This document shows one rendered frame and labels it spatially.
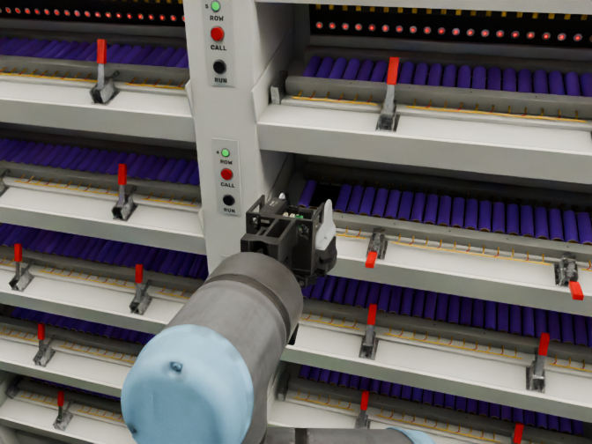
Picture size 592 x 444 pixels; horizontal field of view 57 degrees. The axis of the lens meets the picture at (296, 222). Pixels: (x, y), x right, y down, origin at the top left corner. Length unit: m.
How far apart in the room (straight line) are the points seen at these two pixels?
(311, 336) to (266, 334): 0.56
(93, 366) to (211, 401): 0.93
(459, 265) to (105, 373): 0.78
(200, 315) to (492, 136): 0.48
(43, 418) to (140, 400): 1.12
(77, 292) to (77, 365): 0.21
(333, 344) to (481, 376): 0.25
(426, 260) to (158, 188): 0.47
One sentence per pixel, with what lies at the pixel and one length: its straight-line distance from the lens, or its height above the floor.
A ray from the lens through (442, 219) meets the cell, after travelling 0.87.
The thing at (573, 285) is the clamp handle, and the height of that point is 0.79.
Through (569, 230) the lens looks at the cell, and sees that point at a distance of 0.90.
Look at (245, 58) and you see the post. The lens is 0.76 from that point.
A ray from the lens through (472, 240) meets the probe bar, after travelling 0.85.
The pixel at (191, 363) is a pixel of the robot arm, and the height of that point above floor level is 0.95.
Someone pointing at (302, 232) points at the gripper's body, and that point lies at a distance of 0.55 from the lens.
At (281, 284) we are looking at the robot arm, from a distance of 0.46.
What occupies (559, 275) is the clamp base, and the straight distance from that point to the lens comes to 0.85.
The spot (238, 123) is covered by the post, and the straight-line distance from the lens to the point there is 0.79.
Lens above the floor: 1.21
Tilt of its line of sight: 29 degrees down
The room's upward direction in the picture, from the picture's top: straight up
